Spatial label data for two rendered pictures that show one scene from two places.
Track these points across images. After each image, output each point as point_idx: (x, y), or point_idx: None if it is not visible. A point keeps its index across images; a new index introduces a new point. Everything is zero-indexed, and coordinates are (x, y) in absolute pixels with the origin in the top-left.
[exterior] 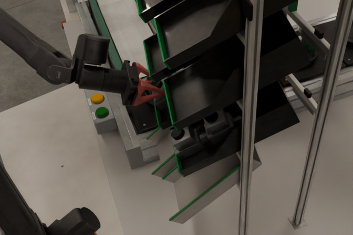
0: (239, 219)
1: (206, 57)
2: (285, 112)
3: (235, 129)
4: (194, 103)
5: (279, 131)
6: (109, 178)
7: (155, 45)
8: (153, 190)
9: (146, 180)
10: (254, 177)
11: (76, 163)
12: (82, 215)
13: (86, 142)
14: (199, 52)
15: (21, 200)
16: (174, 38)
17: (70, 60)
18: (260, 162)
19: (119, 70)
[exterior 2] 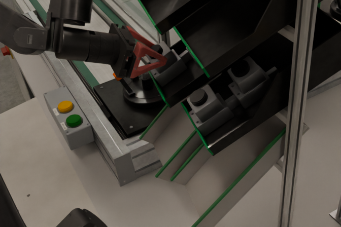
0: (280, 215)
1: None
2: (340, 44)
3: (279, 73)
4: (224, 43)
5: (331, 75)
6: (93, 201)
7: None
8: (152, 207)
9: (141, 196)
10: (275, 174)
11: (46, 189)
12: (87, 217)
13: (56, 164)
14: None
15: (4, 185)
16: None
17: (41, 26)
18: (307, 126)
19: (107, 33)
